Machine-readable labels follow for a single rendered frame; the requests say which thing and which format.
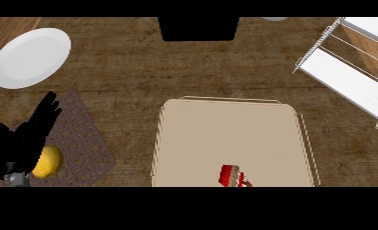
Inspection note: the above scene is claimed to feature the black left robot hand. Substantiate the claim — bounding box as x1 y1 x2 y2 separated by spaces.
0 90 64 177

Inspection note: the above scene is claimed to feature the yellow squash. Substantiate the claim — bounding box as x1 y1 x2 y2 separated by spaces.
31 144 65 179

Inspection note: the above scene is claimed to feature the beige tray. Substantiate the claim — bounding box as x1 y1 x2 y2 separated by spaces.
149 95 322 188

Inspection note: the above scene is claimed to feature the brown patterned placemat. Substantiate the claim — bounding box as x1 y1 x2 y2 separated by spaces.
0 89 118 188

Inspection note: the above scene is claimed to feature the white oval plate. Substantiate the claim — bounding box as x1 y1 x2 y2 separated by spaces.
0 27 72 90

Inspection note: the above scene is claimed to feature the brown wooden board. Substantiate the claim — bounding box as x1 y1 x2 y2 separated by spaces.
0 17 43 49

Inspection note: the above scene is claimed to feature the red and tan object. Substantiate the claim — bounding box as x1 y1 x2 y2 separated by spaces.
217 164 254 188

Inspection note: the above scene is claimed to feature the black box appliance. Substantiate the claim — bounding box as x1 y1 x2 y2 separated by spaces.
157 17 241 43

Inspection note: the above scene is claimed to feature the white tiered wire shelf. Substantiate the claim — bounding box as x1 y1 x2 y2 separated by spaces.
291 17 378 130

